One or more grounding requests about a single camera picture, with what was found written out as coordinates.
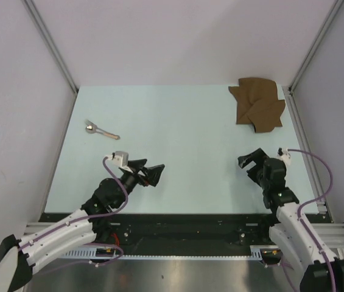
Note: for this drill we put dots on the aluminium frame post left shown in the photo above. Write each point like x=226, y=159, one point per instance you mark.
x=50, y=44

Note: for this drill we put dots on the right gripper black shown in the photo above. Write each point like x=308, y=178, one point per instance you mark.
x=257, y=156

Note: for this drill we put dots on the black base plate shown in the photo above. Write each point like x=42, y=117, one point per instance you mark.
x=184, y=227

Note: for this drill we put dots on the aluminium frame rail front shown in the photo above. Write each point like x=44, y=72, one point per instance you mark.
x=332, y=234

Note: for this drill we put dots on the aluminium frame post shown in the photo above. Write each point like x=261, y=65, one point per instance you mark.
x=327, y=23
x=50, y=44

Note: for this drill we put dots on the white slotted cable duct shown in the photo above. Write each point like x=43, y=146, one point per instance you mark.
x=94, y=253

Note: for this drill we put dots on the brown cloth napkin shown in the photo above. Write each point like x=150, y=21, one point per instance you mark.
x=258, y=104

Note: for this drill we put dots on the aluminium frame post right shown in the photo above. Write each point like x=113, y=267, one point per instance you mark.
x=327, y=23

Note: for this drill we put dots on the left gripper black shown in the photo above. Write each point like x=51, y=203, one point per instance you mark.
x=153, y=173

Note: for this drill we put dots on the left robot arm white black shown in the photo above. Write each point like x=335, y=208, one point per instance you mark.
x=21, y=258

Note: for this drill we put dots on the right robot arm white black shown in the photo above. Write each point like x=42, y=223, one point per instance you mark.
x=316, y=267

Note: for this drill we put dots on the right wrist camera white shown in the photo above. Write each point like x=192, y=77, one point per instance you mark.
x=284, y=156

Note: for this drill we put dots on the silver metal fork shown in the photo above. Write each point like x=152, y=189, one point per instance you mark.
x=94, y=124

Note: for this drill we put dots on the silver metal spoon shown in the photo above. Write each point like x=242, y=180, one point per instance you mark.
x=110, y=135

